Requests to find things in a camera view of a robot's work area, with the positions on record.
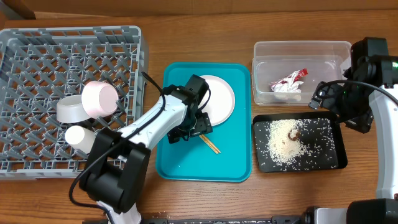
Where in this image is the teal plastic tray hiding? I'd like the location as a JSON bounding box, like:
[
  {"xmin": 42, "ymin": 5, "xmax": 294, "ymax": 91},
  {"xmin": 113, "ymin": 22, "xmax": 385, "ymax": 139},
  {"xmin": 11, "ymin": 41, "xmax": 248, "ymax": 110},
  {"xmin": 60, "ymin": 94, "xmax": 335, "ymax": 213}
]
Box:
[{"xmin": 155, "ymin": 62, "xmax": 252, "ymax": 182}]

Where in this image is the large white plate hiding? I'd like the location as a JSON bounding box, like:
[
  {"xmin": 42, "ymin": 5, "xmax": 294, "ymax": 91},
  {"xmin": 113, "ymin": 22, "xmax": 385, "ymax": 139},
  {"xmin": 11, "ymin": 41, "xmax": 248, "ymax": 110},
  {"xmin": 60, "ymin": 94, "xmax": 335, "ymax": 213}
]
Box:
[{"xmin": 199, "ymin": 75, "xmax": 235, "ymax": 126}]

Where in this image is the pink small bowl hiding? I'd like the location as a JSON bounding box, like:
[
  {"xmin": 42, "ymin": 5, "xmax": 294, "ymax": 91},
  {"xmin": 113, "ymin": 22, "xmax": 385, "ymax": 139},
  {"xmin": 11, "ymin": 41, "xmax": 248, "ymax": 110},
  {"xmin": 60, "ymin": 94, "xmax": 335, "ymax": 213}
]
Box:
[{"xmin": 81, "ymin": 81, "xmax": 119, "ymax": 118}]

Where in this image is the grey bowl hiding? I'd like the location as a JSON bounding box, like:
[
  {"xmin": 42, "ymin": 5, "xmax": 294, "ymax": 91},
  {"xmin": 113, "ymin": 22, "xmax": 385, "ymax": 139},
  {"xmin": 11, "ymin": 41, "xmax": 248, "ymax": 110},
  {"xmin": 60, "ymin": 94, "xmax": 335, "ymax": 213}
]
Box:
[{"xmin": 56, "ymin": 95, "xmax": 90, "ymax": 123}]

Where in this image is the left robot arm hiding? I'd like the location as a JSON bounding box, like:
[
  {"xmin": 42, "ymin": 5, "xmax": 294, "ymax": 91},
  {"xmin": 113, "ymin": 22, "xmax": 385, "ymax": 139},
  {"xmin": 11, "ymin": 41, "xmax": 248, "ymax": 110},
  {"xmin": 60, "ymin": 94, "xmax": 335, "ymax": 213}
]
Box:
[{"xmin": 69, "ymin": 75, "xmax": 213, "ymax": 223}]

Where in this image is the white cup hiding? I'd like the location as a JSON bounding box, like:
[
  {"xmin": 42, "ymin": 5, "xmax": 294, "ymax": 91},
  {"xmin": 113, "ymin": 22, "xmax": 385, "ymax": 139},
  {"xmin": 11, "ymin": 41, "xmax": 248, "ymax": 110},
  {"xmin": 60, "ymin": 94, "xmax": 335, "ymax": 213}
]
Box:
[{"xmin": 65, "ymin": 126, "xmax": 95, "ymax": 154}]

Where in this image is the grey dishwasher rack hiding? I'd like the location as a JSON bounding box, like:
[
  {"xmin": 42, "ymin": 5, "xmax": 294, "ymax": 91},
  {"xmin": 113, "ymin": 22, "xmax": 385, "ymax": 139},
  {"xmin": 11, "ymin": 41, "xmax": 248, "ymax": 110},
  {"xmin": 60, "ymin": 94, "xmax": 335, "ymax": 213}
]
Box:
[{"xmin": 1, "ymin": 26, "xmax": 149, "ymax": 180}]

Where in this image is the white napkin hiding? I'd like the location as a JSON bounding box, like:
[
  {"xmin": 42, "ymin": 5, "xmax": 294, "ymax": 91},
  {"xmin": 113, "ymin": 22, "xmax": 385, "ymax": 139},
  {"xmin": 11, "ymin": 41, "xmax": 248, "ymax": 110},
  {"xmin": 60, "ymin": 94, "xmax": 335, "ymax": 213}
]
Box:
[{"xmin": 271, "ymin": 81, "xmax": 303, "ymax": 93}]

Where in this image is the white rice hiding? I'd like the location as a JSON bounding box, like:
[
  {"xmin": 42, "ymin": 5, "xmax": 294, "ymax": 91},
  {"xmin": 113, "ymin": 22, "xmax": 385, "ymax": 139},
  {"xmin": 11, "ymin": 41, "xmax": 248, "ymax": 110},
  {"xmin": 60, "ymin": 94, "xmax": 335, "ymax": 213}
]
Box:
[{"xmin": 259, "ymin": 118, "xmax": 338, "ymax": 170}]

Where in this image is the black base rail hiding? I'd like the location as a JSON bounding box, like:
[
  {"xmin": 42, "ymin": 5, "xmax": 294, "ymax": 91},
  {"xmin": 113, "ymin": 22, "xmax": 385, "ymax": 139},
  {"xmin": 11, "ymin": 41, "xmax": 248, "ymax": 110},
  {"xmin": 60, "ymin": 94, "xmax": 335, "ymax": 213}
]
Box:
[{"xmin": 141, "ymin": 212, "xmax": 315, "ymax": 224}]

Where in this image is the red snack wrapper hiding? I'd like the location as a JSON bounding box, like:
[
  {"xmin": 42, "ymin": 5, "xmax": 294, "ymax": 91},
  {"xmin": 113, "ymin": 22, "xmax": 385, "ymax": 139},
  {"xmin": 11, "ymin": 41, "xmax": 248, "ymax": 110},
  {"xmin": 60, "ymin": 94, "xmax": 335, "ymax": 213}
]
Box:
[{"xmin": 270, "ymin": 68, "xmax": 308, "ymax": 88}]

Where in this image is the wooden chopstick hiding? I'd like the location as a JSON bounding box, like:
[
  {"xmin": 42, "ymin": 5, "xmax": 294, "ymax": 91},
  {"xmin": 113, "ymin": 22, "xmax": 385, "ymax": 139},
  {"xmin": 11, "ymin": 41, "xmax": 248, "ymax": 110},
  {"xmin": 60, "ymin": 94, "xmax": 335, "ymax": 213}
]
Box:
[{"xmin": 199, "ymin": 134, "xmax": 221, "ymax": 154}]

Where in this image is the clear plastic bin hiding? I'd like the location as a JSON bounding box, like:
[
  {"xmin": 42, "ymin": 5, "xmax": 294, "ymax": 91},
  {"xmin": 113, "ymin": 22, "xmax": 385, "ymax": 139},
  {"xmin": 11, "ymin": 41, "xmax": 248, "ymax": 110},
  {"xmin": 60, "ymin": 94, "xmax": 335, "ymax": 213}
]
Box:
[{"xmin": 252, "ymin": 40, "xmax": 351, "ymax": 106}]

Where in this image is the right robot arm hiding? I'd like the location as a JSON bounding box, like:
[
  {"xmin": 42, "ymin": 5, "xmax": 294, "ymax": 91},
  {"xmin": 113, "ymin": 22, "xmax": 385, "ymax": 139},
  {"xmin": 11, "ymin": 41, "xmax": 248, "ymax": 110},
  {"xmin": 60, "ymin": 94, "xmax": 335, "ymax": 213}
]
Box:
[{"xmin": 301, "ymin": 37, "xmax": 397, "ymax": 224}]

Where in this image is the brown food scrap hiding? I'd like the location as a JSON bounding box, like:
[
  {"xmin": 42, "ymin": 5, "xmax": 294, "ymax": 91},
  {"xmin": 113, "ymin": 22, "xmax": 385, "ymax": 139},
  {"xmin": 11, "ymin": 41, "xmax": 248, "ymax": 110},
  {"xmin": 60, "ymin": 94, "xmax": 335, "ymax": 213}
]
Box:
[{"xmin": 287, "ymin": 129, "xmax": 300, "ymax": 141}]

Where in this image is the black waste tray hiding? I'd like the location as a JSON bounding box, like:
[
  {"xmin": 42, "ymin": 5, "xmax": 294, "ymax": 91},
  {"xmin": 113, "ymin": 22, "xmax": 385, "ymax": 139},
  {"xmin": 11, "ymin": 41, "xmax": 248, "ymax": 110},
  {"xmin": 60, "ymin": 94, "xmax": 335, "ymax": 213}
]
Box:
[{"xmin": 252, "ymin": 111, "xmax": 348, "ymax": 174}]

